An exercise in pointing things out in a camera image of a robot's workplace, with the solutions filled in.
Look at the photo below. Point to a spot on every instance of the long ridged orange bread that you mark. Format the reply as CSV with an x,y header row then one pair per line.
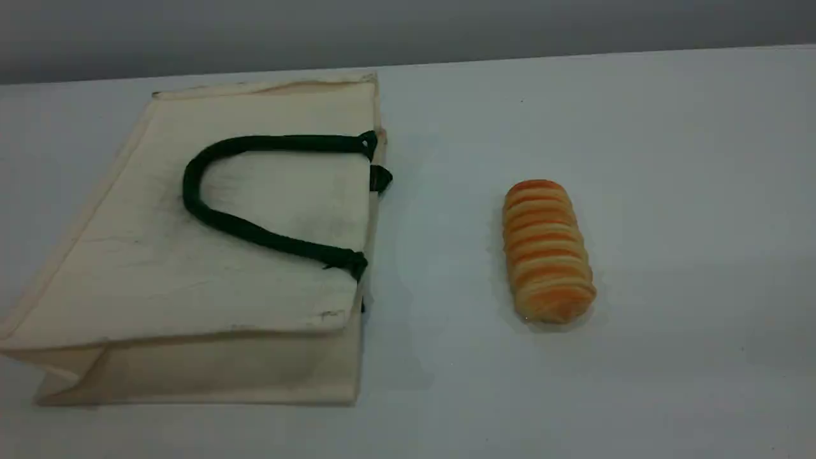
x,y
548,255

